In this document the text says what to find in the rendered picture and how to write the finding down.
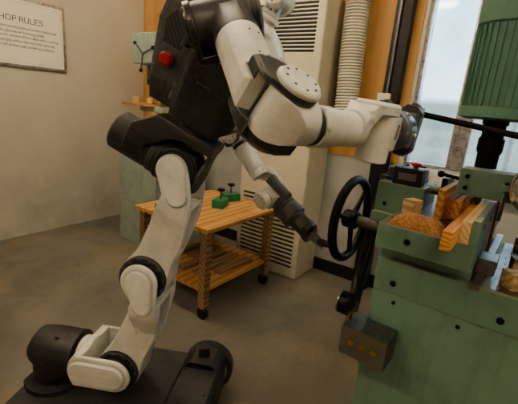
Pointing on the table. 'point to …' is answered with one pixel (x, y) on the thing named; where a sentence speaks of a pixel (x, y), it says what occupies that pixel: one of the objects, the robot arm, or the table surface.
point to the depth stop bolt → (503, 199)
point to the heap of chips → (418, 223)
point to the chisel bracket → (483, 183)
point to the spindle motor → (499, 64)
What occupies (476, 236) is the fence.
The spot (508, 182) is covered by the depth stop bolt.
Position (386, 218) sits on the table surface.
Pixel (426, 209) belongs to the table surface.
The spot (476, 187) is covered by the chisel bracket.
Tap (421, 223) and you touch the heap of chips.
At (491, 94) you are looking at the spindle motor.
